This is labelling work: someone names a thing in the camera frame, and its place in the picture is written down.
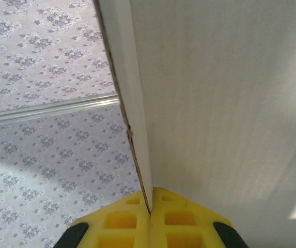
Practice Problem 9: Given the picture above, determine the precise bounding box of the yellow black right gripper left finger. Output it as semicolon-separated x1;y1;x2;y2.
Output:
55;190;152;248

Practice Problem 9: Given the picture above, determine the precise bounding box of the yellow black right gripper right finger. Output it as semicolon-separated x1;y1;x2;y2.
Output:
150;186;251;248

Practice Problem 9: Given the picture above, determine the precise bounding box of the white cardboard paper box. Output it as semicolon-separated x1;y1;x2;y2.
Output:
92;0;296;248

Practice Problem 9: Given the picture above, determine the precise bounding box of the aluminium frame post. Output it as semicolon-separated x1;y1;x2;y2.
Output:
0;93;120;128

